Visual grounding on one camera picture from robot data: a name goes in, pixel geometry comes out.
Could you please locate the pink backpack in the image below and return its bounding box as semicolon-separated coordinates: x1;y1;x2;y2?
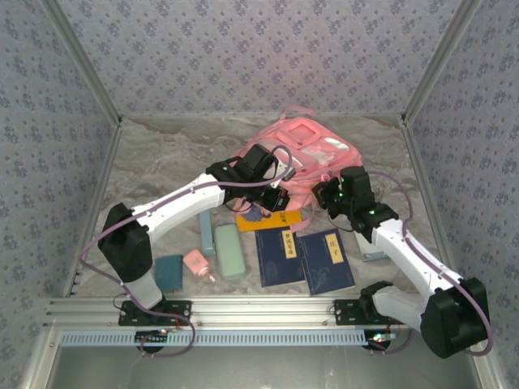
229;105;364;235

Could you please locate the yellow book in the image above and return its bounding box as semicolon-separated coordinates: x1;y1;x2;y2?
236;208;303;233

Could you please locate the dark blue book small label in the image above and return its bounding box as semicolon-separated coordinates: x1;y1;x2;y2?
298;229;357;296

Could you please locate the slim light blue box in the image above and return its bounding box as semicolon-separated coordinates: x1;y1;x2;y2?
198;210;217;258

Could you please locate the light green pencil case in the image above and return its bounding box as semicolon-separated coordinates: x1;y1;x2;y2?
213;224;247;283

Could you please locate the dark blue book wide label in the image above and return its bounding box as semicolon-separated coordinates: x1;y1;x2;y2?
254;229;307;289

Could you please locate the small pink bottle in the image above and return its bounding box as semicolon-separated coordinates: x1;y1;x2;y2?
182;249;216;284

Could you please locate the teal notebook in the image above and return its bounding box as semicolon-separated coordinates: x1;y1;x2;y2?
153;254;184;295

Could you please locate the small controller board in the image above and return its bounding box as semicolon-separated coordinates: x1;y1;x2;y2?
135;330;170;354
363;330;401;353

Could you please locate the aluminium table side rail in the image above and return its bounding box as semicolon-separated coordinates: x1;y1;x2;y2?
400;117;464;296
62;119;123;299

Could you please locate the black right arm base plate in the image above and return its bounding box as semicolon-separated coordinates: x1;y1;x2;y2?
333;298;409;327

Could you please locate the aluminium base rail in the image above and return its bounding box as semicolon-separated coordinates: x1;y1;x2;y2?
43;295;487;328

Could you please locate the aluminium frame post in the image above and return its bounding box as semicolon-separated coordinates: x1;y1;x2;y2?
400;0;484;125
40;0;123;125

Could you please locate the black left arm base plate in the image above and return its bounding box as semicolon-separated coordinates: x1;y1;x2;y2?
118;299;192;327

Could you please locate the light blue slotted cable duct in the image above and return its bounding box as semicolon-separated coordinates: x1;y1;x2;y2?
59;328;376;348

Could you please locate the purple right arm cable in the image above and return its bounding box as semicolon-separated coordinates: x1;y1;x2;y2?
367;169;495;357

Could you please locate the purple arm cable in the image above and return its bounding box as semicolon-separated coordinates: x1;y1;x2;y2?
367;169;495;357
78;144;294;360

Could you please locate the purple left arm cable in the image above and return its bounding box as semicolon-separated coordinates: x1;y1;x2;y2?
78;144;294;360

